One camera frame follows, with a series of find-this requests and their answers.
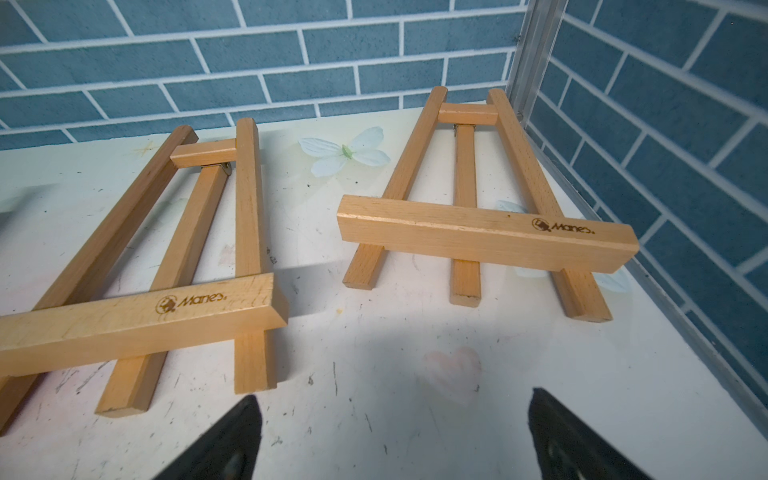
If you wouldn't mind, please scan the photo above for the wooden easel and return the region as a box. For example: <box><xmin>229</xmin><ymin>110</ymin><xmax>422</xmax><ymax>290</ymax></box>
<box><xmin>337</xmin><ymin>86</ymin><xmax>639</xmax><ymax>322</ymax></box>
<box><xmin>1</xmin><ymin>118</ymin><xmax>289</xmax><ymax>429</ymax></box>

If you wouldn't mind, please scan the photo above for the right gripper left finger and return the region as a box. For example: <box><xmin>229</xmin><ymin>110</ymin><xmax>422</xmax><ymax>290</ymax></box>
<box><xmin>155</xmin><ymin>394</ymin><xmax>263</xmax><ymax>479</ymax></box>

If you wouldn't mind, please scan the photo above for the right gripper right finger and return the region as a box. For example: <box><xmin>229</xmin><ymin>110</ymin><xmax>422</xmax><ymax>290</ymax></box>
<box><xmin>528</xmin><ymin>387</ymin><xmax>650</xmax><ymax>480</ymax></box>

